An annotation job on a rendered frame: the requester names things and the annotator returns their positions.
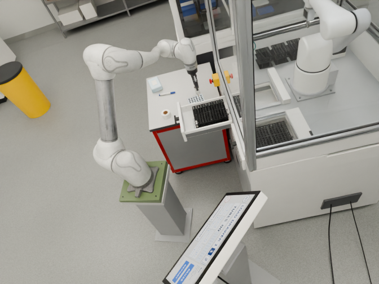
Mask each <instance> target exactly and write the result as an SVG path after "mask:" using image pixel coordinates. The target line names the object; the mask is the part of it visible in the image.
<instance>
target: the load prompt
mask: <svg viewBox="0 0 379 284"><path fill-rule="evenodd" d="M246 205H247V203H241V205H240V206H239V208H238V209H237V210H236V212H235V213H234V215H233V216H232V218H231V219H230V220H229V222H228V223H227V225H226V226H225V228H224V229H223V230H222V232H221V234H220V235H219V236H218V238H217V239H216V241H215V242H214V244H213V245H212V247H211V248H210V250H209V251H208V252H207V254H206V255H205V257H204V258H203V260H202V261H201V264H203V265H206V264H207V263H208V261H209V260H210V258H211V257H212V255H213V254H214V252H215V251H216V249H217V248H218V246H219V245H220V244H221V242H222V241H223V239H224V237H225V236H226V234H227V233H228V232H229V230H230V229H231V227H232V226H233V224H234V223H235V221H236V220H237V218H238V217H239V216H240V214H241V213H242V211H243V209H244V208H245V206H246Z"/></svg>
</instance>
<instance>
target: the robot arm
mask: <svg viewBox="0 0 379 284"><path fill-rule="evenodd" d="M160 55H161V56H162V57H169V58H178V59H180V60H181V61H183V63H184V66H185V68H186V70H187V73H188V74H189V75H191V78H192V80H193V84H194V89H195V92H196V94H199V93H200V90H199V85H198V81H197V75H196V73H197V71H198V70H197V60H196V50H195V46H194V44H193V42H192V41H191V39H190V38H182V39H181V40H180V41H179V42H177V41H173V40H169V39H163V40H161V41H159V43H158V44H157V46H156V47H154V48H153V49H152V51H151V52H143V51H136V50H126V49H122V48H118V47H113V46H111V45H105V44H94V45H90V46H88V47H87V48H86V49H85V50H84V52H83V59H84V62H85V64H86V65H87V66H88V68H89V71H90V73H91V76H92V77H93V79H95V88H96V99H97V105H98V115H99V126H100V136H101V138H100V139H99V140H98V141H97V145H96V146H95V147H94V150H93V156H94V160H95V161H96V162H97V163H98V164H99V165H100V166H101V167H103V168H105V169H106V170H108V171H111V172H114V173H115V174H117V175H118V176H120V177H122V178H123V179H124V180H126V181H127V182H128V183H130V184H129V186H128V188H127V191H128V192H135V197H136V198H139V197H140V195H141V193H142V192H149V193H153V191H154V184H155V180H156V176H157V172H158V171H159V168H158V167H157V166H155V167H149V166H148V165H147V163H146V162H145V160H144V159H143V158H142V157H141V156H140V155H139V154H138V153H136V152H134V151H132V150H125V147H124V145H123V142H122V139H121V138H120V137H118V134H117V119H116V105H115V96H114V81H113V79H114V77H115V76H116V74H122V73H130V72H134V71H136V70H139V69H141V68H144V67H145V66H148V65H151V64H153V63H155V62H156V61H157V60H158V59H159V57H160Z"/></svg>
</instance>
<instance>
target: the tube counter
mask: <svg viewBox="0 0 379 284"><path fill-rule="evenodd" d="M224 226H225V224H220V226H219V227H218V229H217V230H216V231H215V233H214V234H213V236H212V237H211V239H210V240H209V242H208V243H207V244H206V246H205V247H204V249H203V250H202V251H201V253H200V254H199V256H198V257H197V259H196V261H198V262H200V261H201V259H202V258H203V256H204V255H205V254H206V252H207V250H208V249H209V247H210V246H211V245H212V243H213V242H214V240H215V239H216V238H217V236H218V234H219V233H220V232H221V230H222V229H223V227H224Z"/></svg>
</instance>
